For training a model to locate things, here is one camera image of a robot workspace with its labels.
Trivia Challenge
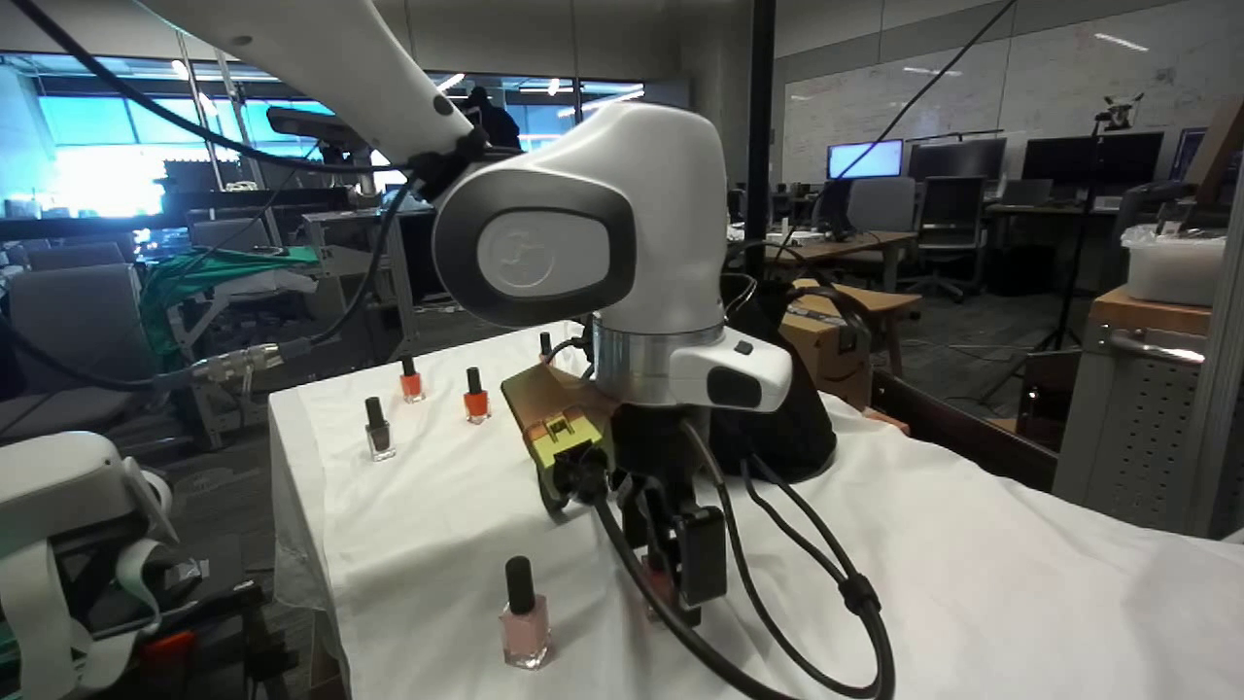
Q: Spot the teal green fabric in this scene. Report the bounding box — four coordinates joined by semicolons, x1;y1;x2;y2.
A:
131;244;326;380

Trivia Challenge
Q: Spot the pale pink nail polish bottle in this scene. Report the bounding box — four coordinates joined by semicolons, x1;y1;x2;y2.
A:
498;551;555;678

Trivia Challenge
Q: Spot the dark wide monitor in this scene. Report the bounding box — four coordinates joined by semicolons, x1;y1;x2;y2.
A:
1020;130;1165;195

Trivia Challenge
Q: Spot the red-orange nail polish bottle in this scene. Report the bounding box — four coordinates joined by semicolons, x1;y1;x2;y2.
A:
396;354;431;406
458;367;494;428

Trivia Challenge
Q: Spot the gray perforated metal cabinet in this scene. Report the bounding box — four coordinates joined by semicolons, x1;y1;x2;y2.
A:
1051;328;1230;535

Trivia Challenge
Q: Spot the aluminium frame post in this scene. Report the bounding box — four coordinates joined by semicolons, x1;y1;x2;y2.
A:
1183;152;1244;541

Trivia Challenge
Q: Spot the black vertical pole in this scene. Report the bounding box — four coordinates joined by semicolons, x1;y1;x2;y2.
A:
744;0;783;284

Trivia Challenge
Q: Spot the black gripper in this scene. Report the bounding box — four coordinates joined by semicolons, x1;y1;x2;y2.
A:
606;406;736;611

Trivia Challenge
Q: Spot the dark purple nail polish bottle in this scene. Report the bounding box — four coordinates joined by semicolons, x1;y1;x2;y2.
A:
363;392;396;462

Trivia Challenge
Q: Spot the black camera tripod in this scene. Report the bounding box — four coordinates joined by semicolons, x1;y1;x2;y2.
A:
977;88;1151;406

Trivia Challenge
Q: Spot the blue lit monitor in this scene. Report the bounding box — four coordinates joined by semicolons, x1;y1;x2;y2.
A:
823;135;910;183

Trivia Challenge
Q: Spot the black office chair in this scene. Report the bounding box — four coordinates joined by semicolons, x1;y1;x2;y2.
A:
910;174;993;303

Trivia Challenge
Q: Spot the cardboard box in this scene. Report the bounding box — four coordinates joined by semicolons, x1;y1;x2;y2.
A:
783;284;888;414

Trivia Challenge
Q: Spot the black hanging cable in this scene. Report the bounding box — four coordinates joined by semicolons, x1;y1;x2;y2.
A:
869;0;1028;147

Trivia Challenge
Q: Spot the black low bench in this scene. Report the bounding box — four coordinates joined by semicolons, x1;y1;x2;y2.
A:
869;371;1067;494

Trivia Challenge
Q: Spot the white plastic container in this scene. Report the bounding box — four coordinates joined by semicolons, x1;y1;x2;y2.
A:
1116;218;1233;310

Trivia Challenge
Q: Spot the wooden bench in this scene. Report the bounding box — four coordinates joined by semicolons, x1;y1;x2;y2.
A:
788;278;924;380

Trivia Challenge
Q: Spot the white tablecloth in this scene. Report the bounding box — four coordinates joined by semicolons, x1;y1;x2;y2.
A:
263;324;1244;700

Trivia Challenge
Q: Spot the wooden board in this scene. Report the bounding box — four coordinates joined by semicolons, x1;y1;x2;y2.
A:
1084;284;1222;349

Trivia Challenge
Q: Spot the wooden desk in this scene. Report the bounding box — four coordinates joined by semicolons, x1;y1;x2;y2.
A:
730;226;924;293

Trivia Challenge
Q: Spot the gray upholstered chair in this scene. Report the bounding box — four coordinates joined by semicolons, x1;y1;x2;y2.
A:
0;258;166;441

